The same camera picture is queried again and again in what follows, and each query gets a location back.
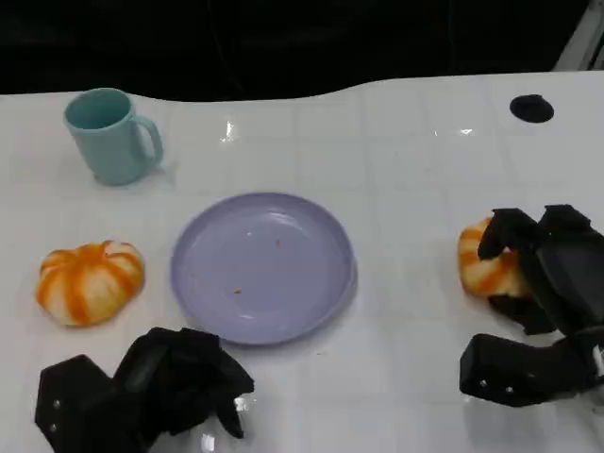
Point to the black table grommet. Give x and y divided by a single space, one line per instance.
531 108

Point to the white metal frame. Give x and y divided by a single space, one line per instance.
582 35

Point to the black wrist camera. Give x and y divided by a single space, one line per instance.
80 406
519 368

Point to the pale green mug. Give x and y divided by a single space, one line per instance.
111 137

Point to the orange and white bread roll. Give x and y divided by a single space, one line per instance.
89 283
491 276

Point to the black backdrop curtain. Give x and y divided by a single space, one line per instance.
283 42

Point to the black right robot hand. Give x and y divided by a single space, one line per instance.
561 273

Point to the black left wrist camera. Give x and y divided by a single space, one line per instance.
80 406

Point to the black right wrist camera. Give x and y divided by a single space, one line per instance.
519 368

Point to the lilac plate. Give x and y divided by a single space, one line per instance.
264 269

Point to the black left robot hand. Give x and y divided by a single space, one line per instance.
179 377

